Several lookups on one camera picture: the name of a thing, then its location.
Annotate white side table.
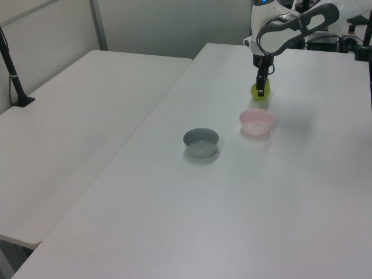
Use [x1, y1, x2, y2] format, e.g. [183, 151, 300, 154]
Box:
[0, 49, 194, 250]

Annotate grey plastic bowl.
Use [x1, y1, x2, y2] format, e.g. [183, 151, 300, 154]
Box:
[183, 127, 220, 159]

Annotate black camera pole with clamp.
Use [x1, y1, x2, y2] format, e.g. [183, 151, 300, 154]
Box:
[0, 25, 36, 109]
[353, 17, 372, 62]

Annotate green-yellow pear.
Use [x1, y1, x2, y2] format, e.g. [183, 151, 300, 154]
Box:
[250, 78, 273, 102]

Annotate grey partition frame post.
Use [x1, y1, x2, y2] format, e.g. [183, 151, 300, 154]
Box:
[88, 0, 109, 52]

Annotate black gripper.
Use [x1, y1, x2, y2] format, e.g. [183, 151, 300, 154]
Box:
[252, 53, 276, 98]

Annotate pink plastic bowl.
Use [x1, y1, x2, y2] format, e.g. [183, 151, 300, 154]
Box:
[239, 108, 275, 136]

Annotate black equipment box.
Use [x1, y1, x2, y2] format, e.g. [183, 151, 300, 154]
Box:
[304, 34, 341, 52]

